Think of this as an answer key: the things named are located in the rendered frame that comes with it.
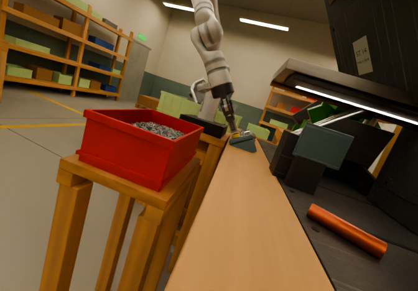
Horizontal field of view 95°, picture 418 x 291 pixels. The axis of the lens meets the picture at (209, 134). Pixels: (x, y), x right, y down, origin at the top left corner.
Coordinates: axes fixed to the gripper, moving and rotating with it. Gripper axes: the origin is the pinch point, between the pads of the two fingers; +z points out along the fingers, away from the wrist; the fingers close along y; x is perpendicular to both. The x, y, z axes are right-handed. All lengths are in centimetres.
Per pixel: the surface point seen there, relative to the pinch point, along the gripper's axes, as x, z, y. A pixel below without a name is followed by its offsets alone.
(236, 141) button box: 0.2, 4.8, -2.0
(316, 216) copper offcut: -10.6, 13.4, -36.6
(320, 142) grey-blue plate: -17.9, 6.3, -23.0
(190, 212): 37, 41, 30
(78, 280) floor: 93, 52, 7
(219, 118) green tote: 12, -3, 73
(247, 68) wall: -66, -154, 716
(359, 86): -23.5, -2.8, -29.5
